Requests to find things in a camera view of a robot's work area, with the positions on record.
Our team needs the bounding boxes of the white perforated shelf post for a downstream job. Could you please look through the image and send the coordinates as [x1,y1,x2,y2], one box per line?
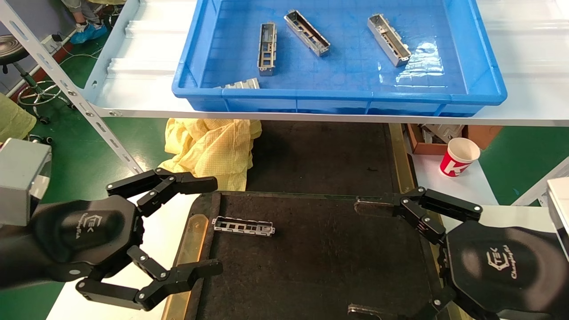
[0,0,145,175]

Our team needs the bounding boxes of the white shelf leg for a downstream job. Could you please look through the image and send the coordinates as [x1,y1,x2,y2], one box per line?
[511,156,569,207]

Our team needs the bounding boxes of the yellow-green cloth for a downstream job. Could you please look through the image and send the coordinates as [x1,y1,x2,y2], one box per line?
[0,93,37,143]

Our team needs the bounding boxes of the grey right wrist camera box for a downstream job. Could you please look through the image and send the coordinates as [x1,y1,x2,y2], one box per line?
[547,177,569,263]

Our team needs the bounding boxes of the grey metal channel part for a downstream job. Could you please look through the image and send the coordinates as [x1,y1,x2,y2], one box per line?
[367,13,412,67]
[212,216,276,237]
[283,9,331,57]
[218,78,260,89]
[257,22,277,76]

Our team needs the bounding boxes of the grey parts in cardboard box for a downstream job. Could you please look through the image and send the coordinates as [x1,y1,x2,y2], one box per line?
[420,124,465,144]

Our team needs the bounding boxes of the blue plastic tray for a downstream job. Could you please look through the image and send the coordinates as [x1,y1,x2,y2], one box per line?
[172,0,507,117]

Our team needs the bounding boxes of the red white paper cup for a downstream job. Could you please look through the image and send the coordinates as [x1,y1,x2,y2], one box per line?
[439,137,481,178]

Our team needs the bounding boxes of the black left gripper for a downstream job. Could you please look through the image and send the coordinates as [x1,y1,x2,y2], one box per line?
[0,168,224,312]

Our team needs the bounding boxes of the white metal shelf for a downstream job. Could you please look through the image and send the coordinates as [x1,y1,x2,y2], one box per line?
[83,0,569,127]

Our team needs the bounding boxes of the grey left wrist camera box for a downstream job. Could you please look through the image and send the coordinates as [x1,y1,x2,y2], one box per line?
[0,139,53,227]

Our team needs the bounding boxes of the brown cardboard box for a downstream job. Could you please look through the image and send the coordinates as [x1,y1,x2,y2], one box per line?
[405,124,504,155]

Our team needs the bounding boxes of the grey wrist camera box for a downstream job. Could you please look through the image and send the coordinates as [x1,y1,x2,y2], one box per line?
[547,177,569,263]
[0,139,53,227]

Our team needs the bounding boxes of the white power strip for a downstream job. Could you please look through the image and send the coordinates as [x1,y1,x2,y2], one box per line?
[40,33,67,49]

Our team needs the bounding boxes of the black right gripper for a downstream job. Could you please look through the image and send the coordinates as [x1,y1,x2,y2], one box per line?
[348,187,569,320]

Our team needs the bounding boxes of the blue shoe cover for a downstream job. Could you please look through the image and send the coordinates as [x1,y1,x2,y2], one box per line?
[69,23,108,44]

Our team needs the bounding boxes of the black round stool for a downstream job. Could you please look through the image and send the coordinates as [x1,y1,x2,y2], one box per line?
[0,35,74,125]

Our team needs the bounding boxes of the yellow checked cloth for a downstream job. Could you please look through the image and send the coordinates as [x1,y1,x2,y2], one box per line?
[158,118,262,192]

